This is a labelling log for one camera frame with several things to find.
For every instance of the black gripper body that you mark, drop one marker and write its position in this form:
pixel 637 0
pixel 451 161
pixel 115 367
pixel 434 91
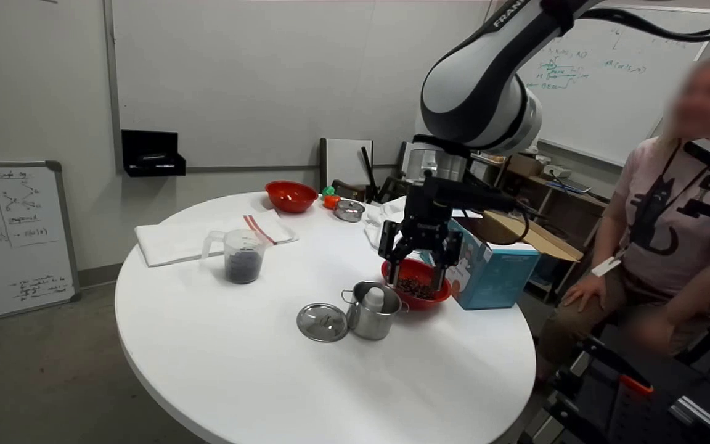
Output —
pixel 429 206

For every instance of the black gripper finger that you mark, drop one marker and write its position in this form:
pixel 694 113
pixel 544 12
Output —
pixel 451 251
pixel 391 239

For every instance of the stainless steel pot lid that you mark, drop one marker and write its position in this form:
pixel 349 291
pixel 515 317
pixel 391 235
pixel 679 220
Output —
pixel 322 322

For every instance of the crumpled white cloth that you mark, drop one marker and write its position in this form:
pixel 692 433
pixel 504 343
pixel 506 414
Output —
pixel 383 216

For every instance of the red bowl with dark contents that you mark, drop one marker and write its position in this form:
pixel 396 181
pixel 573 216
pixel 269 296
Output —
pixel 418 286

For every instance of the small steel bowl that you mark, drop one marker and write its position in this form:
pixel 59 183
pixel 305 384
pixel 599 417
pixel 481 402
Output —
pixel 349 211

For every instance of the blue cardboard box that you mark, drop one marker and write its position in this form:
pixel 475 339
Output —
pixel 493 278

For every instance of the black tripod legs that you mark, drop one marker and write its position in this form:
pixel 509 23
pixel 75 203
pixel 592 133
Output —
pixel 367 172

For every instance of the orange and green toy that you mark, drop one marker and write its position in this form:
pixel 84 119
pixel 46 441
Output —
pixel 328 197

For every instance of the white panel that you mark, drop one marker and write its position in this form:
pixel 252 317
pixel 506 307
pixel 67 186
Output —
pixel 344 161

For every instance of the empty red bowl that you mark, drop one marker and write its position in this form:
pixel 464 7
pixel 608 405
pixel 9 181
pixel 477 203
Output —
pixel 292 197

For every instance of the wooden shelf unit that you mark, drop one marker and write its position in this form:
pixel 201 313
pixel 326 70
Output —
pixel 566 199

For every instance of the clear measuring cup dark contents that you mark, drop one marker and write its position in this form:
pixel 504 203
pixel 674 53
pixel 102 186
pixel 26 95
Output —
pixel 242 265

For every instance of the white towel red stripe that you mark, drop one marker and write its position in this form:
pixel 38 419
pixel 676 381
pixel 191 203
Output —
pixel 174 239

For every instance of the person in pink shirt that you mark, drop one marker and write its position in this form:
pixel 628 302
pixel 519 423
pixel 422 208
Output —
pixel 667 236

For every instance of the black open case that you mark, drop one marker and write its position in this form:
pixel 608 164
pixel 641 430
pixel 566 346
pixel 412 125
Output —
pixel 151 154

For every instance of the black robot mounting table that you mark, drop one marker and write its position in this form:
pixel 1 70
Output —
pixel 683 396

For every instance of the small framed whiteboard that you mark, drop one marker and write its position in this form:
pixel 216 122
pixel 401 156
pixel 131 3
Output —
pixel 10 236

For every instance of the large wall whiteboard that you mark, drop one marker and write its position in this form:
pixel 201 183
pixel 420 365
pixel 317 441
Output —
pixel 603 98

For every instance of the aluminium rail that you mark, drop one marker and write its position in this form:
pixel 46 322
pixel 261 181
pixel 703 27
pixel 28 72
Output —
pixel 701 419

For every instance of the grey wall conduit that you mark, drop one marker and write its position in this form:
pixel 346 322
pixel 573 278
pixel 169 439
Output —
pixel 112 81

